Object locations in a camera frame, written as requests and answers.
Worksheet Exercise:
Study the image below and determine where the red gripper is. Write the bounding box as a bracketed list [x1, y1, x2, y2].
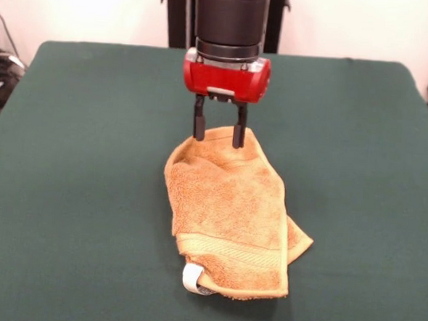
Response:
[178, 46, 273, 151]

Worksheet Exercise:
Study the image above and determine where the orange terry towel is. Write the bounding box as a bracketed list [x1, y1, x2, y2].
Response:
[156, 121, 321, 305]

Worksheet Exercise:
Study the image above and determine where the dark green table cloth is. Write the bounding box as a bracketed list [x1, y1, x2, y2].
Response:
[0, 36, 428, 321]

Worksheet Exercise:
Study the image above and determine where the thin grey pole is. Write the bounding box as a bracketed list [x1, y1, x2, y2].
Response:
[0, 1, 30, 70]

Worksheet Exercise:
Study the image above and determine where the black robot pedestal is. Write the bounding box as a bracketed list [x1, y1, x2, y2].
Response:
[157, 0, 292, 56]

